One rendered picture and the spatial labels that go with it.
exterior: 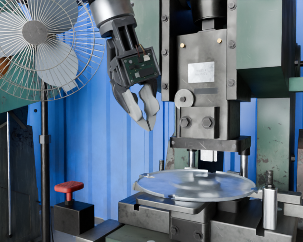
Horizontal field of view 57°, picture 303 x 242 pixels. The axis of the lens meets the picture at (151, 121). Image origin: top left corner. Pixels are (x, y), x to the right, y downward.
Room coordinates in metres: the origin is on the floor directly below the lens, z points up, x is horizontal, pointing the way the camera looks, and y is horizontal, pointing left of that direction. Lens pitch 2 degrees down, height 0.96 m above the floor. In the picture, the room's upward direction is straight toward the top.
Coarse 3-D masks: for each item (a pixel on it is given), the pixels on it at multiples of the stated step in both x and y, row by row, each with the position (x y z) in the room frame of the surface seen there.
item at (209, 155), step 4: (204, 152) 0.79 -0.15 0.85; (208, 152) 0.79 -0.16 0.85; (212, 152) 0.78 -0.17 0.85; (216, 152) 0.78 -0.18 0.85; (204, 156) 0.79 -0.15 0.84; (208, 156) 0.79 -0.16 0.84; (212, 156) 0.78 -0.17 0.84; (216, 156) 0.78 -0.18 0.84; (204, 160) 0.79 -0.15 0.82; (208, 160) 0.79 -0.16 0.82; (212, 160) 0.78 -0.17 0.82; (216, 160) 0.78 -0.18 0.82
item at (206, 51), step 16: (208, 32) 0.73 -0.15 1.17; (224, 32) 0.71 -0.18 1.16; (176, 48) 0.77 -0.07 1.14; (192, 48) 0.75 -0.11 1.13; (208, 48) 0.73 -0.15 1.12; (224, 48) 0.71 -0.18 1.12; (176, 64) 0.77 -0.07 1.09; (192, 64) 0.75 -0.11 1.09; (208, 64) 0.73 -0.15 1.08; (224, 64) 0.71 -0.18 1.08; (176, 80) 0.77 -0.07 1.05; (192, 80) 0.75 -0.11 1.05; (208, 80) 0.73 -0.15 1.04; (224, 80) 0.71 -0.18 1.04; (176, 96) 0.76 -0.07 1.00; (192, 96) 0.74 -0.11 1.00; (208, 96) 0.73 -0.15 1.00; (224, 96) 0.71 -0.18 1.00; (176, 112) 0.77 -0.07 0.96; (192, 112) 0.72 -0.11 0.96; (208, 112) 0.70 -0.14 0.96; (224, 112) 0.71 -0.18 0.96; (176, 128) 0.77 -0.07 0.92; (192, 128) 0.72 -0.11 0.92; (208, 128) 0.69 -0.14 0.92; (224, 128) 0.71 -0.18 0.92
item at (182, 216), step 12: (144, 204) 0.57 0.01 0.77; (156, 204) 0.56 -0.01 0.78; (168, 204) 0.55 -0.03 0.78; (180, 204) 0.54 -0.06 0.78; (192, 204) 0.54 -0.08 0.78; (204, 204) 0.55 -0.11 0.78; (180, 216) 0.66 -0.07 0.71; (192, 216) 0.65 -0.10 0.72; (204, 216) 0.63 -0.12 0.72; (180, 228) 0.66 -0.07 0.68; (192, 228) 0.65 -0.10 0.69; (204, 228) 0.63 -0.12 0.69; (180, 240) 0.66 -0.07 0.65; (192, 240) 0.65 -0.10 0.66; (204, 240) 0.63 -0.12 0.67
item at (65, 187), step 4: (60, 184) 0.77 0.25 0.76; (64, 184) 0.77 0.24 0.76; (68, 184) 0.77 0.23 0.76; (72, 184) 0.77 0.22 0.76; (76, 184) 0.77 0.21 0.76; (80, 184) 0.77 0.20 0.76; (56, 188) 0.75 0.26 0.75; (60, 188) 0.74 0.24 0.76; (64, 188) 0.74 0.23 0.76; (68, 188) 0.74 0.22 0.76; (72, 188) 0.74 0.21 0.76; (76, 188) 0.76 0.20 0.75; (80, 188) 0.77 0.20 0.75; (64, 192) 0.74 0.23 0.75; (68, 192) 0.74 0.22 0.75; (72, 192) 0.77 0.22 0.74; (68, 196) 0.77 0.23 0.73; (72, 196) 0.77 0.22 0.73; (68, 200) 0.77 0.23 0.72
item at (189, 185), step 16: (160, 176) 0.77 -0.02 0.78; (176, 176) 0.77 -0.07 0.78; (192, 176) 0.75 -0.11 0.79; (208, 176) 0.77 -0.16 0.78; (224, 176) 0.77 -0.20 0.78; (240, 176) 0.75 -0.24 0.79; (160, 192) 0.62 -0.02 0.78; (176, 192) 0.62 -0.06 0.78; (192, 192) 0.62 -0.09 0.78; (208, 192) 0.62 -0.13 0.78; (224, 192) 0.62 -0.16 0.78; (240, 192) 0.62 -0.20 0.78
